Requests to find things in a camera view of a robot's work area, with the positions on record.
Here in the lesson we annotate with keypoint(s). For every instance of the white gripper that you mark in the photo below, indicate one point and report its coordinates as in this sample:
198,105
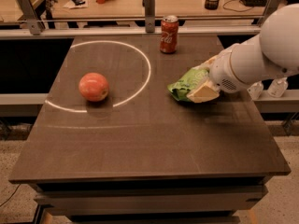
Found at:
224,73

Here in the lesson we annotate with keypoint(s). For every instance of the green rice chip bag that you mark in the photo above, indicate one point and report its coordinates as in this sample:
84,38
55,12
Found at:
188,82

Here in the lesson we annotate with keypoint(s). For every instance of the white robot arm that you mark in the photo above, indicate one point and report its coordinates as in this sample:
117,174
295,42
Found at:
271,54

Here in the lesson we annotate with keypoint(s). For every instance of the red coke can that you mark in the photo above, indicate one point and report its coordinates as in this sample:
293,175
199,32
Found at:
169,34

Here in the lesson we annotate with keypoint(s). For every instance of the clear sanitizer bottle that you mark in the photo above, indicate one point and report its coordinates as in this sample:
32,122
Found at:
255,90

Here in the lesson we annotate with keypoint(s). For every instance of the black mesh cup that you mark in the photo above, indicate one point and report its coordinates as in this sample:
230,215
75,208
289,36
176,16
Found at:
211,4

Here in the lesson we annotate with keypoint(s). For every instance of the red apple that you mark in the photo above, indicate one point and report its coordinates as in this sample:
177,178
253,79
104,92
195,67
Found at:
93,87

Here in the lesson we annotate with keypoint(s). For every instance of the metal railing frame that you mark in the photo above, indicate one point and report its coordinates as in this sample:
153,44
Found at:
65,19

